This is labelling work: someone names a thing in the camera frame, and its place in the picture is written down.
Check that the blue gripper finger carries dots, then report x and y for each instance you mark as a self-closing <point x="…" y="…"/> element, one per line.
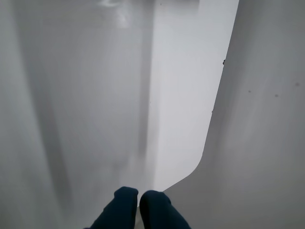
<point x="159" y="212"/>
<point x="116" y="210"/>

